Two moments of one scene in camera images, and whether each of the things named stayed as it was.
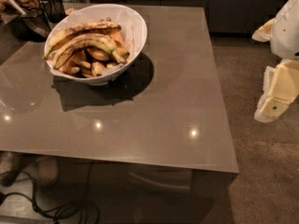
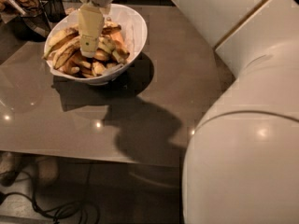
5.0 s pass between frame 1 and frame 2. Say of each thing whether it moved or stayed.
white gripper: moved
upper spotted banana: stayed
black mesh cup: stayed
